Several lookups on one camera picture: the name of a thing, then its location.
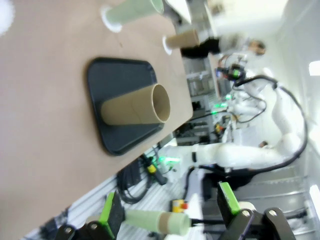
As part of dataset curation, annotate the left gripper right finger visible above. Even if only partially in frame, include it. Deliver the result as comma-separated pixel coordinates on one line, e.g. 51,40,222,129
215,181,298,240

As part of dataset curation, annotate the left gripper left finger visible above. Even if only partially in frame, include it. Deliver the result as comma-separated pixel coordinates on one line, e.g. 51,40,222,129
53,191,126,240

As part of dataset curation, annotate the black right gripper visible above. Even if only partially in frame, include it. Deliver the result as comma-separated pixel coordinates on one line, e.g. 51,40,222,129
216,62,249,82

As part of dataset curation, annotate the brown plastic cup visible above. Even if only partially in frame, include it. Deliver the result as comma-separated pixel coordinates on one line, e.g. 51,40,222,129
159,211,175,235
100,83,172,126
165,29,201,50

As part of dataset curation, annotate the pale green plastic cup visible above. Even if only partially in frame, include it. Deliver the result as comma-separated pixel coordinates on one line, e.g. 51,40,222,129
103,0,165,26
171,212,193,236
124,209,162,232

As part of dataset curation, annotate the white paper doily coaster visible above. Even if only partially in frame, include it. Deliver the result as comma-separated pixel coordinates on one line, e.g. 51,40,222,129
99,6,124,33
0,0,15,36

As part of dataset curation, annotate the aluminium profile platform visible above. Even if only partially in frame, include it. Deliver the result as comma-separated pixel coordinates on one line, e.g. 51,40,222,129
24,139,208,240

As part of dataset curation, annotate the yellow emergency stop button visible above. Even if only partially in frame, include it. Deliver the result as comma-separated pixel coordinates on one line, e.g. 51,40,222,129
170,199,189,214

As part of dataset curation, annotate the ceiling light panel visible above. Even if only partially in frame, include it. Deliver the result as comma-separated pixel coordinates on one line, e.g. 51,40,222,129
309,186,320,209
309,61,320,77

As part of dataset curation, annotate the black plastic tray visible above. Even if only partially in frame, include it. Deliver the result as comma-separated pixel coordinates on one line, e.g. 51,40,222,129
86,57,165,157

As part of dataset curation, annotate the black cable bundle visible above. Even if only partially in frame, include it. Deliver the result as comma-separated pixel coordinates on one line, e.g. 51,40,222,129
116,159,152,205

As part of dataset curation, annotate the yellow black cable plug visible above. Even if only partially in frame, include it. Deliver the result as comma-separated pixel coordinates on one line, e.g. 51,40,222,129
146,162,158,175

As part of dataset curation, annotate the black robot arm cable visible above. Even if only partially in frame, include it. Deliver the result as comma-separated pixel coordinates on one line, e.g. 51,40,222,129
232,74,309,173

